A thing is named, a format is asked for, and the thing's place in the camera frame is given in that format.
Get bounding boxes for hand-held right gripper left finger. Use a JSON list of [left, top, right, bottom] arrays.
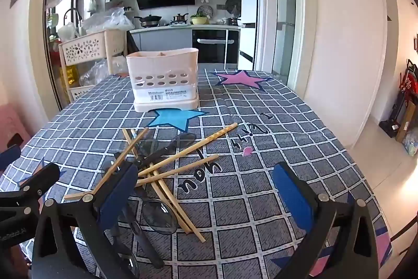
[[32, 162, 139, 279]]

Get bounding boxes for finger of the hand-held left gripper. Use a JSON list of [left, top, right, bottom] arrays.
[[0, 163, 61, 217], [0, 135, 23, 173]]

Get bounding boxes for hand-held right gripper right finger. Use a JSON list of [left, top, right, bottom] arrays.
[[272, 162, 381, 279]]

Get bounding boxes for blue patterned bamboo chopstick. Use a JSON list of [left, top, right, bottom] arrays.
[[131, 129, 206, 243]]

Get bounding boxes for beige plastic utensil holder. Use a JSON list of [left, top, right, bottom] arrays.
[[126, 48, 200, 112]]

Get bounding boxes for pink plastic stool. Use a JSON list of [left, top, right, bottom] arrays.
[[0, 103, 31, 152]]

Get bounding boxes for grey checkered star tablecloth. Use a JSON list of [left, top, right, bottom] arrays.
[[0, 69, 392, 279]]

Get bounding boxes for yellow oil bottle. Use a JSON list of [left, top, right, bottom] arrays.
[[63, 65, 80, 88]]

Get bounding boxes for crumpled clear plastic bag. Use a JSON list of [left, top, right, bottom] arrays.
[[78, 58, 129, 87]]

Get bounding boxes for black upright vacuum cleaner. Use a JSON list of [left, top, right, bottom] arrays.
[[379, 93, 405, 138]]

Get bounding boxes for beige plastic storage cart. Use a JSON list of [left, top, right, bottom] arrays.
[[58, 28, 129, 103]]

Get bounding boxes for white plastic bag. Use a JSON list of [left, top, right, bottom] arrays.
[[57, 22, 79, 41]]

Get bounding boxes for flat cardboard box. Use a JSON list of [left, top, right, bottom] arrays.
[[395, 101, 418, 144]]

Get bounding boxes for curved kitchen faucet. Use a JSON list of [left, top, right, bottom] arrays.
[[63, 8, 84, 34]]

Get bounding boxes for clear plastic bags pile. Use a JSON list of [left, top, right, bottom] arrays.
[[82, 7, 135, 34]]

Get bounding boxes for black built-in oven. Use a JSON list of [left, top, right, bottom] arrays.
[[192, 29, 240, 65]]

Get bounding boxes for black wok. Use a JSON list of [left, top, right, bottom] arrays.
[[134, 14, 163, 28]]

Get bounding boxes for glass sliding door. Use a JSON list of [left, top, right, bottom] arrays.
[[255, 0, 306, 93]]

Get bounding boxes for white refrigerator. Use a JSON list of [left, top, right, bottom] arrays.
[[238, 0, 262, 71]]

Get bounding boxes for black round mesh screen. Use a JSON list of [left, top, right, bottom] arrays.
[[225, 0, 242, 15]]

